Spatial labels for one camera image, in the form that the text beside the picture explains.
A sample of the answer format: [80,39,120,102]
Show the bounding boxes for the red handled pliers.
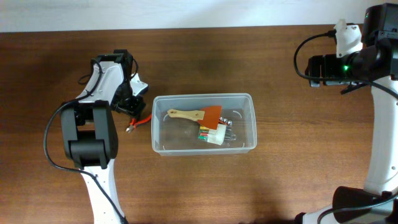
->
[126,114,152,133]

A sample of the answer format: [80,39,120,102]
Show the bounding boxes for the clear plastic container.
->
[151,93,257,156]

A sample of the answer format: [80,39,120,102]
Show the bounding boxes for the orange scraper wooden handle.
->
[167,105,222,129]

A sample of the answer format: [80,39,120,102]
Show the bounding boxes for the orange socket bit rail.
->
[219,117,233,126]

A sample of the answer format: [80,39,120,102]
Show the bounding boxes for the clear case coloured bits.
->
[198,124,237,146]

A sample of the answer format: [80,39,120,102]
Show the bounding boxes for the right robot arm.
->
[294,3,397,224]

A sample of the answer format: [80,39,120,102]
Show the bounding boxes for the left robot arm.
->
[60,49,148,223]

